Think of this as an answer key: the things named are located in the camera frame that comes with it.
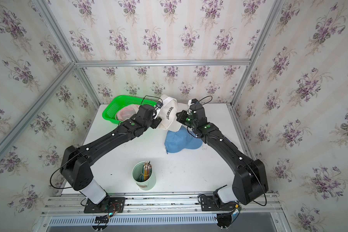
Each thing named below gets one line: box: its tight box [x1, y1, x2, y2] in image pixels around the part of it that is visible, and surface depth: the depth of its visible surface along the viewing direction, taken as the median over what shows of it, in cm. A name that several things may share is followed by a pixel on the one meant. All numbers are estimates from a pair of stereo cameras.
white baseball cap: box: [158, 94, 190, 132], surface depth 83 cm
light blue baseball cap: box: [164, 126, 203, 154], surface depth 90 cm
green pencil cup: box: [131, 160, 157, 191], surface depth 73 cm
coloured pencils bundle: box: [137, 160, 153, 182], surface depth 72 cm
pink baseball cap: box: [115, 103, 141, 122], surface depth 114 cm
